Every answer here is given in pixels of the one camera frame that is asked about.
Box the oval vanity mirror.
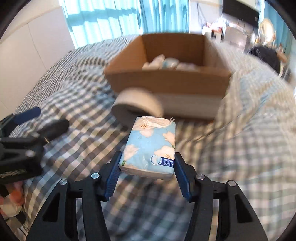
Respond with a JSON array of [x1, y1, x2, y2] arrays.
[[257, 18, 276, 45]]

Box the white cat plush toy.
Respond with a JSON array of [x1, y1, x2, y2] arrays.
[[142, 54, 165, 70]]

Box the pale blue earbuds case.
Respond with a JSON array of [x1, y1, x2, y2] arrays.
[[162, 58, 180, 69]]

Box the blue floral tissue pack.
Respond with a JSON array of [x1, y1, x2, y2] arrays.
[[118, 116, 176, 180]]

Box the white tape roll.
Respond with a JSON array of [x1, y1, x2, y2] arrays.
[[111, 87, 164, 128]]

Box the brown cardboard box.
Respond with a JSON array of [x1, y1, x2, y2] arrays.
[[104, 33, 232, 120]]

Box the silver mini fridge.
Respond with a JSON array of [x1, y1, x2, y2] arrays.
[[223, 26, 247, 48]]

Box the blue window curtain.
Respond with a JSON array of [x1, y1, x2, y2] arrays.
[[59, 0, 189, 48]]

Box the blue side curtain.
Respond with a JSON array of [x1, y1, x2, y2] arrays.
[[264, 1, 293, 53]]

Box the white crumpled plastic bag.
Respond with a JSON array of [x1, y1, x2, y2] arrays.
[[175, 62, 200, 71]]

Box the black backpack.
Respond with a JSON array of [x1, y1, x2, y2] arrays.
[[249, 46, 280, 74]]

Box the black wall television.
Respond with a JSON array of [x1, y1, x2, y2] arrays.
[[222, 0, 259, 28]]

